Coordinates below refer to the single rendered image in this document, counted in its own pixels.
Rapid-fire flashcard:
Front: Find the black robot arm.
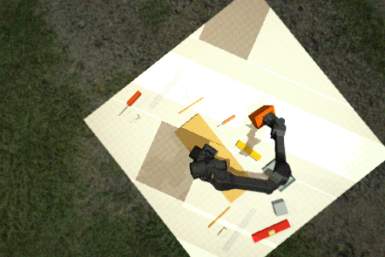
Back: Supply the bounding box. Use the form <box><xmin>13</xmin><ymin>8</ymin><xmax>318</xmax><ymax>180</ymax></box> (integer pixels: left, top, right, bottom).
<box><xmin>190</xmin><ymin>111</ymin><xmax>292</xmax><ymax>195</ymax></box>

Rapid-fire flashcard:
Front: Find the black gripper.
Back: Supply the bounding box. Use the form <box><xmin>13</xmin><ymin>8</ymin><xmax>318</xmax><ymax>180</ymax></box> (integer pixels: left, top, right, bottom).
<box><xmin>189</xmin><ymin>145</ymin><xmax>214</xmax><ymax>162</ymax></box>

